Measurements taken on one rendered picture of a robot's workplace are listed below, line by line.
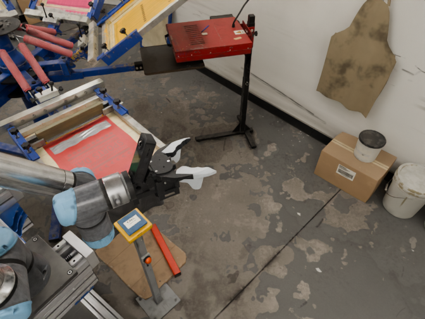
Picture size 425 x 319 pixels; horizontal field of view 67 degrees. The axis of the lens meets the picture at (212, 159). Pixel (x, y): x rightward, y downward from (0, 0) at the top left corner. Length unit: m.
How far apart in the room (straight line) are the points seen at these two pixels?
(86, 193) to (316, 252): 2.12
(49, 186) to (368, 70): 2.41
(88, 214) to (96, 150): 1.19
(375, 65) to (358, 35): 0.26
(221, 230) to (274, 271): 0.50
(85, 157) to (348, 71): 2.08
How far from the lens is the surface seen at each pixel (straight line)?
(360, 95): 2.90
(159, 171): 0.75
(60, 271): 1.18
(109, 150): 1.91
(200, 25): 2.76
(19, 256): 1.03
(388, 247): 2.87
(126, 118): 2.04
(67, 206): 0.74
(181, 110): 3.65
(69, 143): 2.02
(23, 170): 0.83
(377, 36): 2.71
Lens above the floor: 2.24
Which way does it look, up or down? 47 degrees down
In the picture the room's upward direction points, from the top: straight up
